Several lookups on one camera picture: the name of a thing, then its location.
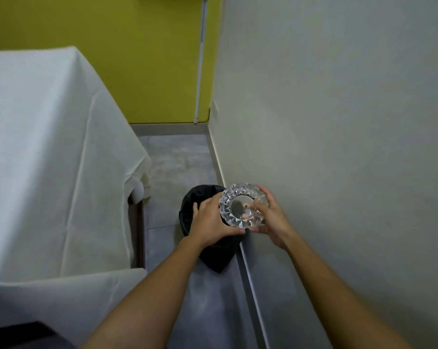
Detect person's right hand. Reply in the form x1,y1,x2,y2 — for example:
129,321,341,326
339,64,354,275
247,184,296,250

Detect person's left hand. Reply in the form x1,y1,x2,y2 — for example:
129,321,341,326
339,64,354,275
188,192,246,249

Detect clear cut glass ashtray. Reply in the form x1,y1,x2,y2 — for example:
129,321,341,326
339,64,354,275
219,183,270,229

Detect person's left forearm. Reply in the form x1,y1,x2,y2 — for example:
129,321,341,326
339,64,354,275
80,236,203,349

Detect person's right forearm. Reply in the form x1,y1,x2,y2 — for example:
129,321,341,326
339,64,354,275
284,232,413,349

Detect black bin with bag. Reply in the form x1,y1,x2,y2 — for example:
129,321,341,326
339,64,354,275
178,184,244,274

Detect white tablecloth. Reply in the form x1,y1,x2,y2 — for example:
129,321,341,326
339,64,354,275
0,46,152,347

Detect white cable conduit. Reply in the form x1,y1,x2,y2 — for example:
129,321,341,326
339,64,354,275
193,0,209,125

